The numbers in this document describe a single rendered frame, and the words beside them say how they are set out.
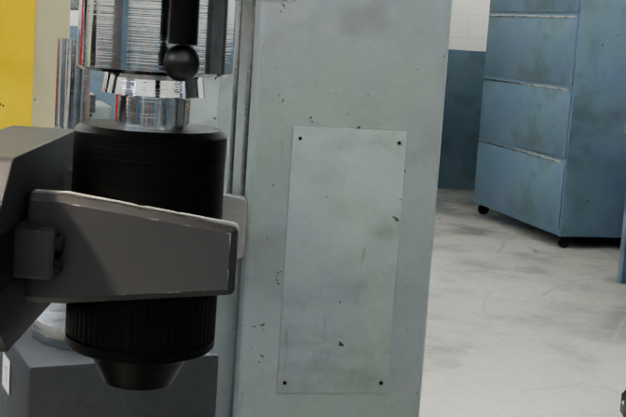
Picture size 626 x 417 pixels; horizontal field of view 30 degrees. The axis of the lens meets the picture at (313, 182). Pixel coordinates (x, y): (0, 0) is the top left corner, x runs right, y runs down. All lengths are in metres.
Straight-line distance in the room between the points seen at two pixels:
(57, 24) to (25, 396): 1.42
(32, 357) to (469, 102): 9.54
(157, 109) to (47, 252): 0.06
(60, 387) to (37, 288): 0.37
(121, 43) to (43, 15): 1.74
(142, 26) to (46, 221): 0.06
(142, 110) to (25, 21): 1.73
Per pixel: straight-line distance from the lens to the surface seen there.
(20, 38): 2.08
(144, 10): 0.34
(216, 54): 0.35
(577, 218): 7.69
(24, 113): 2.09
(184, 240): 0.34
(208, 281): 0.34
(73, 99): 0.84
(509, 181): 8.32
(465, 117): 10.19
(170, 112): 0.36
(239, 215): 0.39
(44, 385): 0.71
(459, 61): 10.14
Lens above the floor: 1.30
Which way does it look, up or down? 7 degrees down
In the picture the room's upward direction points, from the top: 4 degrees clockwise
